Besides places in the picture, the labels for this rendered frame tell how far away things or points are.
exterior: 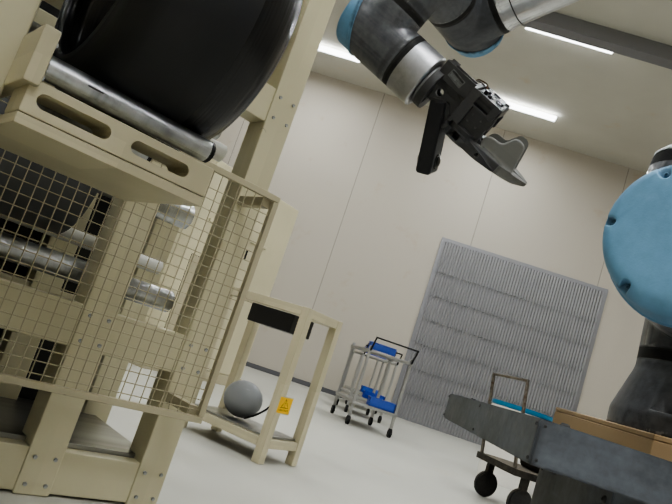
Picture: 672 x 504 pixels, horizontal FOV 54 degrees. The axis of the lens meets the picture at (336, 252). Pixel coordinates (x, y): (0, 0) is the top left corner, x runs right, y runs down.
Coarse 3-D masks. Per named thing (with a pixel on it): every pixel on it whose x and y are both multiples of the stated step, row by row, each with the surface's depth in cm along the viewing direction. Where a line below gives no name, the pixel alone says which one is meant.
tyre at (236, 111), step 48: (96, 0) 156; (144, 0) 112; (192, 0) 113; (240, 0) 117; (288, 0) 124; (96, 48) 117; (144, 48) 114; (192, 48) 117; (240, 48) 120; (144, 96) 121; (192, 96) 123; (240, 96) 126
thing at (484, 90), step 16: (448, 64) 98; (432, 80) 99; (448, 80) 99; (464, 80) 98; (480, 80) 100; (416, 96) 100; (432, 96) 101; (448, 96) 100; (464, 96) 99; (480, 96) 97; (496, 96) 101; (448, 112) 100; (464, 112) 98; (480, 112) 97; (496, 112) 96; (448, 128) 99; (464, 128) 99; (480, 128) 98; (480, 144) 103
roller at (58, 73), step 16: (64, 64) 112; (48, 80) 111; (64, 80) 112; (80, 80) 113; (96, 80) 115; (80, 96) 114; (96, 96) 115; (112, 96) 117; (128, 96) 120; (112, 112) 118; (128, 112) 119; (144, 112) 121; (144, 128) 122; (160, 128) 123; (176, 128) 125; (176, 144) 126; (192, 144) 128; (208, 144) 130; (208, 160) 131
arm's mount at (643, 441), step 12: (564, 420) 94; (576, 420) 89; (588, 420) 85; (600, 420) 81; (588, 432) 84; (600, 432) 80; (612, 432) 77; (624, 432) 74; (636, 432) 71; (648, 432) 68; (624, 444) 73; (636, 444) 70; (648, 444) 68; (660, 444) 67; (660, 456) 67
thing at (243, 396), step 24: (264, 312) 358; (288, 312) 378; (312, 312) 338; (216, 336) 364; (336, 336) 361; (240, 360) 385; (288, 360) 332; (240, 384) 356; (288, 384) 332; (312, 384) 356; (216, 408) 369; (240, 408) 351; (288, 408) 336; (312, 408) 354; (240, 432) 334; (264, 432) 327; (264, 456) 327; (288, 456) 350
